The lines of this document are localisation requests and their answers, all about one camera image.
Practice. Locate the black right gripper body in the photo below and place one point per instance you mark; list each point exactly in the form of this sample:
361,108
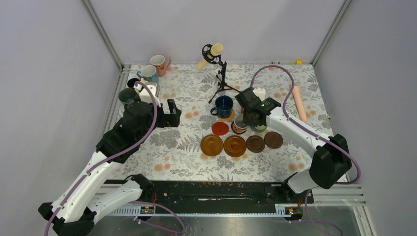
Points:
247,119

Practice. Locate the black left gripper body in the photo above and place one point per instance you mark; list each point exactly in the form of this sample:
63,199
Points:
164,119

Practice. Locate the light green mug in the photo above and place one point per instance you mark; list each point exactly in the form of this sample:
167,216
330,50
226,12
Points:
258,129

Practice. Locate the small pink mug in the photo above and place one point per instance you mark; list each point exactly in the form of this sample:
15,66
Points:
239,120

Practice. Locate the woven rattan coaster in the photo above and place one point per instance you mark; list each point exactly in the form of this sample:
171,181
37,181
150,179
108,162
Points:
230,118

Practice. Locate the orange black face coaster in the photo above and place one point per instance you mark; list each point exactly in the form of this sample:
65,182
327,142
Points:
237,129

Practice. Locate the dark blue mug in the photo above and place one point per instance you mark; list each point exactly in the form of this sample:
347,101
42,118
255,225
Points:
222,107

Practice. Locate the dark brown coaster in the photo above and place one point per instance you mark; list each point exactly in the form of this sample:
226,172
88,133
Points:
273,140
255,144

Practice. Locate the red round coaster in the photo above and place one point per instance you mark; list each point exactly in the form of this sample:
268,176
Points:
220,128

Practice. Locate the brown wooden knob lid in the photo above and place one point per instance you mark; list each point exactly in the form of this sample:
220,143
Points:
235,146

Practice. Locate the brown wooden coaster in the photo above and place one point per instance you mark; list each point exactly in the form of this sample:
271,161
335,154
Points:
211,145

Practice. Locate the salmon mug with handle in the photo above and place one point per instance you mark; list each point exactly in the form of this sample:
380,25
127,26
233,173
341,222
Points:
161,63

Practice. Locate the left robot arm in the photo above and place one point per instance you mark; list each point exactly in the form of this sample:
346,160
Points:
76,211

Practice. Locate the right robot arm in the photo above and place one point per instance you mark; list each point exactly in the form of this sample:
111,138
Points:
329,153

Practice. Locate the dark green mug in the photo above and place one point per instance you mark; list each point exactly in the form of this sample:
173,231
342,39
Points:
127,96

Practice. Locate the pink cylindrical roller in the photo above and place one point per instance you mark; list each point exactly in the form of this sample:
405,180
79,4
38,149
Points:
299,103

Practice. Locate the black mug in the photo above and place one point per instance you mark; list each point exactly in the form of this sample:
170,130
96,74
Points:
131,82

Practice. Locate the blue patterned mug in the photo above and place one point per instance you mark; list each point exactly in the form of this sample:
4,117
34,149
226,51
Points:
149,73

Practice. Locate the floral table mat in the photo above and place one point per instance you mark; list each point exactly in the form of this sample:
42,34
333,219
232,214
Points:
175,154

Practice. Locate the black microphone tripod stand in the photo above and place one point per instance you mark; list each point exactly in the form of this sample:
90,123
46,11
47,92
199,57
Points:
222,84

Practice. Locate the cream microphone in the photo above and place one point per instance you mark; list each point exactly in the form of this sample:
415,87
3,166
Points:
211,55

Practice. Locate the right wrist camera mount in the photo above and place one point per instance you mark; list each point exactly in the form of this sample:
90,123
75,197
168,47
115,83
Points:
260,92

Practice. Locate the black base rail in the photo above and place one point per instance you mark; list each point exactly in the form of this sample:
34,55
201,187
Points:
218,197

